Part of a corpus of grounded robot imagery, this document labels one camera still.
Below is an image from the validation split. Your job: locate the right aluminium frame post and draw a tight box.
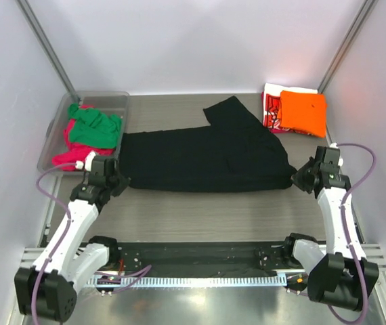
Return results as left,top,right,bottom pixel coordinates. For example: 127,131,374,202
318,0,378,93

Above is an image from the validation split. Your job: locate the aluminium frame post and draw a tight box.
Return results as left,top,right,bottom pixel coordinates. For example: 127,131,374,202
318,0,378,93
16,0,80,102

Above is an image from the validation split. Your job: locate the left aluminium frame post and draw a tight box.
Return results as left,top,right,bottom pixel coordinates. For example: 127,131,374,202
16,0,80,102

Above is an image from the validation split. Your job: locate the aluminium extrusion rail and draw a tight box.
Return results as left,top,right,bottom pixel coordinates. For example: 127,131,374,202
362,244,386,272

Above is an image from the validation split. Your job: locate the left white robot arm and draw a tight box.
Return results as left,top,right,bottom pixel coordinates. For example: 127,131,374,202
14,152,129,324

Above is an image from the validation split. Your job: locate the clear plastic bin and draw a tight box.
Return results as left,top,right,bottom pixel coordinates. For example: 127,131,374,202
37,91,130,173

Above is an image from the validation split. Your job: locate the slotted white cable duct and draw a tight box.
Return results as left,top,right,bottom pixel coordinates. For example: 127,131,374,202
84,274,287,290

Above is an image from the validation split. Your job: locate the pink t-shirt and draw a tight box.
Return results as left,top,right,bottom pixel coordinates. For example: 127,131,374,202
51,105,115,171

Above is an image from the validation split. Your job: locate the black t-shirt blue logo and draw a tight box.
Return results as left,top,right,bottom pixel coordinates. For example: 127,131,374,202
119,96,296,193

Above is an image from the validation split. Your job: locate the orange folded t-shirt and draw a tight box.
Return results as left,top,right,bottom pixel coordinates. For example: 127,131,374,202
278,91,327,137

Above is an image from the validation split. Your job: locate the red white folded t-shirt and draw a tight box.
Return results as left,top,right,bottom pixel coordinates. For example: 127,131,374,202
261,83,318,134

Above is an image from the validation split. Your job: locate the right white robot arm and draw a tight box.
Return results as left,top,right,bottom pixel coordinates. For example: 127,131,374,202
256,144,379,313

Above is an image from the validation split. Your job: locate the green t-shirt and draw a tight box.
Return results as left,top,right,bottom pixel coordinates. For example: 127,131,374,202
68,104,123,149

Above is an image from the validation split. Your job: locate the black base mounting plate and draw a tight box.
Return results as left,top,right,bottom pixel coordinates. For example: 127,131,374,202
118,241,301,277

